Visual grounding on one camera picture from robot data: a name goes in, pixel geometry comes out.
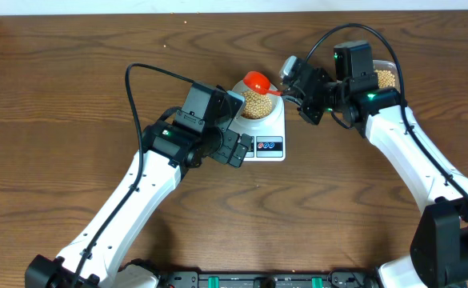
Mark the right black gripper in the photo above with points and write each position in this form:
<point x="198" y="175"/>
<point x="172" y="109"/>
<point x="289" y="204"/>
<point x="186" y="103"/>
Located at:
<point x="310" y="115"/>

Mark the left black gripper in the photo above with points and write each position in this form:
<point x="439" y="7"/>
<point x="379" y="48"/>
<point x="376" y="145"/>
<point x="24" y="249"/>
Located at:
<point x="223" y="154"/>

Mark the orange plastic scoop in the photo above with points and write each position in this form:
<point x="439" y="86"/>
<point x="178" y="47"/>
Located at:
<point x="259" y="83"/>

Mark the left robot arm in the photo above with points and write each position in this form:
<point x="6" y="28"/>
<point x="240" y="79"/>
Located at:
<point x="168" y="151"/>

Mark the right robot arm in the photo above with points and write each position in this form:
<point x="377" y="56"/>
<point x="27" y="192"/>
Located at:
<point x="438" y="254"/>

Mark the white digital kitchen scale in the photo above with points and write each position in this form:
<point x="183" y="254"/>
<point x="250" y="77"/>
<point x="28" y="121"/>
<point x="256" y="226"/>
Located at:
<point x="269" y="136"/>

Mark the grey round bowl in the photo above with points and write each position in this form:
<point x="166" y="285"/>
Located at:
<point x="240" y="87"/>

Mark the soybeans in bowl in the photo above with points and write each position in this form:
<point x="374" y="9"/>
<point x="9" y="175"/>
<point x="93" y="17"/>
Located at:
<point x="257" y="105"/>

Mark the clear plastic soybean container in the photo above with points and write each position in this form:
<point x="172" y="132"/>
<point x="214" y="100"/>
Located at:
<point x="387" y="74"/>

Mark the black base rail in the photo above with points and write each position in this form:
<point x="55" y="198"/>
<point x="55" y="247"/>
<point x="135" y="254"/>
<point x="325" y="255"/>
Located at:
<point x="265" y="279"/>

